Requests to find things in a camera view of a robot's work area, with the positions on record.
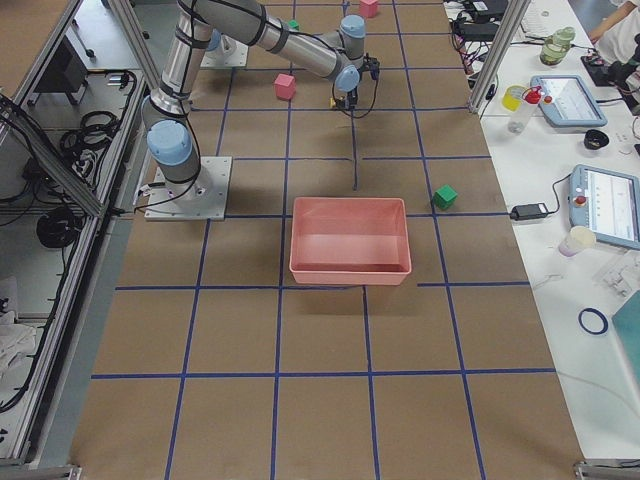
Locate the black small bowl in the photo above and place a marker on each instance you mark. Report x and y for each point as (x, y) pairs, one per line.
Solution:
(595, 139)

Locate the far pink cube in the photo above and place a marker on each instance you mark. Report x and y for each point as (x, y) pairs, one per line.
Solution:
(368, 8)

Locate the white cloth rag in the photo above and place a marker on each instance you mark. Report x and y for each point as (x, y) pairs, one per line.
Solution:
(18, 341)

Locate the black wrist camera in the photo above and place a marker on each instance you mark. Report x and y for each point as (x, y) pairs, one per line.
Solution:
(372, 66)

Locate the green cube near bin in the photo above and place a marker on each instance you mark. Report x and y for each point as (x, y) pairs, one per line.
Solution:
(444, 197)

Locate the lower teach pendant tablet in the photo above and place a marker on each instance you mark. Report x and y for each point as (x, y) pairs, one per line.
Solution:
(607, 203)

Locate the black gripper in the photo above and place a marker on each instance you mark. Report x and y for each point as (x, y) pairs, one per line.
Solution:
(351, 94)

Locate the aluminium frame post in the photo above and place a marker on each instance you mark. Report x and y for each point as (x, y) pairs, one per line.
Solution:
(510, 23)

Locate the pink cube near arm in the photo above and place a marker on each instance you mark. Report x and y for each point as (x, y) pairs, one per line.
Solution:
(284, 86)

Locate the upper teach pendant tablet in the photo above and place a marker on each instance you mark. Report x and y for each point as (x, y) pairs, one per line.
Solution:
(572, 104)

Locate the green glass jar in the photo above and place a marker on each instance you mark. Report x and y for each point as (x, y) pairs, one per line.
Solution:
(556, 46)

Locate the pink plastic bin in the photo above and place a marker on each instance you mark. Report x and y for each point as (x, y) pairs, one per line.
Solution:
(349, 241)

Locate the teach pendant tablet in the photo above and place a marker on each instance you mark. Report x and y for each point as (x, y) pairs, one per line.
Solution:
(572, 104)
(607, 203)

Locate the black power adapter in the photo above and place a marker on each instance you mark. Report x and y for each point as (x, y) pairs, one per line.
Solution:
(532, 211)

